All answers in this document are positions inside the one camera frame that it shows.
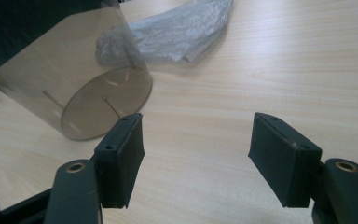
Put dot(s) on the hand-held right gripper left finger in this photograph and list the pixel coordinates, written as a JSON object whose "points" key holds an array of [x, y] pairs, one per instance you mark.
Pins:
{"points": [[118, 161]]}

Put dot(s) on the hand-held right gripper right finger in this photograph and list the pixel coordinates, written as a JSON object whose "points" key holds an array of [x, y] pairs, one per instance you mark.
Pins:
{"points": [[284, 161]]}

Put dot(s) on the clear plastic bag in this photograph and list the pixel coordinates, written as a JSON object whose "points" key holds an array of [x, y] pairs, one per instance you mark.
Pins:
{"points": [[183, 31]]}

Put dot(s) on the transparent grey plastic bin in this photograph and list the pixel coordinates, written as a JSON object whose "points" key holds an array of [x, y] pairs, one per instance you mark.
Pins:
{"points": [[59, 62]]}

